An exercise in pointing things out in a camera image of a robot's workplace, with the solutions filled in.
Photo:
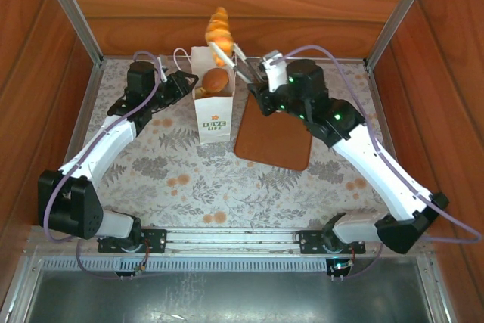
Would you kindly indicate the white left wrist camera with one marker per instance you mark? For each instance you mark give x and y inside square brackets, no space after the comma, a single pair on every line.
[162,69]

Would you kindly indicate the long aluminium table rail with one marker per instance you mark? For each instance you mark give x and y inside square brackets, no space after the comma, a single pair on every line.
[113,58]

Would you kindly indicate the shiny metal sheet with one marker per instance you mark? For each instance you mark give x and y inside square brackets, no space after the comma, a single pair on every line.
[227,300]

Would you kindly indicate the aluminium frame post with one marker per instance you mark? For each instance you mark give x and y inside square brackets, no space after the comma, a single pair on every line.
[401,13]
[72,13]

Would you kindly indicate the metal tongs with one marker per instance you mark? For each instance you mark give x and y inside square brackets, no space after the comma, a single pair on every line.
[223,56]

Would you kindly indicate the white printed paper bag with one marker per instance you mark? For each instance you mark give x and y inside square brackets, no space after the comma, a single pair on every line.
[213,111]

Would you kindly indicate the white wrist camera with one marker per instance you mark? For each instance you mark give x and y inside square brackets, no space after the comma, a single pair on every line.
[276,73]
[162,69]

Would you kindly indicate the aluminium side rail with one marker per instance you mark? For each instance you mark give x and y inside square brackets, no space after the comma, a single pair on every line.
[388,137]
[87,103]

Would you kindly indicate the fake tan striped loaf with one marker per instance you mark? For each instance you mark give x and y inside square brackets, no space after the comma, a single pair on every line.
[199,92]

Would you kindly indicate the fake orange croissant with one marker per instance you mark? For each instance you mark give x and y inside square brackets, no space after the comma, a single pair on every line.
[219,30]

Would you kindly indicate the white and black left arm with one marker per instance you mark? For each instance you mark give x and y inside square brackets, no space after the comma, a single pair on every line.
[102,145]

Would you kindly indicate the fake round sugared bun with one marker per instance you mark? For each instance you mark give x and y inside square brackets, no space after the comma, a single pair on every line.
[215,79]

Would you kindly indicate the small circuit board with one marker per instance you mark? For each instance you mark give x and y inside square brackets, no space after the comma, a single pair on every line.
[140,269]
[340,265]

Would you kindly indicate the floral tablecloth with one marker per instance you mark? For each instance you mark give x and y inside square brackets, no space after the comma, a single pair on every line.
[189,202]

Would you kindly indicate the wide aluminium frame beam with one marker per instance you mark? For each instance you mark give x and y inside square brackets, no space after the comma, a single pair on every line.
[227,238]

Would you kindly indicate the brown serving board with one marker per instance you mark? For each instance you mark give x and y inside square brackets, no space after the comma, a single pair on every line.
[272,145]

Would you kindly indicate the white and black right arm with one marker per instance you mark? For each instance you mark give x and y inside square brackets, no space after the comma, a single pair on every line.
[378,171]

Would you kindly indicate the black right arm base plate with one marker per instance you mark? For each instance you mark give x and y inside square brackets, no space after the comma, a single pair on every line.
[308,241]

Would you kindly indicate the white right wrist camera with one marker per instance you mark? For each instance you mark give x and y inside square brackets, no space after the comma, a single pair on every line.
[276,73]

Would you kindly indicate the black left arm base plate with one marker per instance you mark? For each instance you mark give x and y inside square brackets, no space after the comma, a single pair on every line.
[155,240]

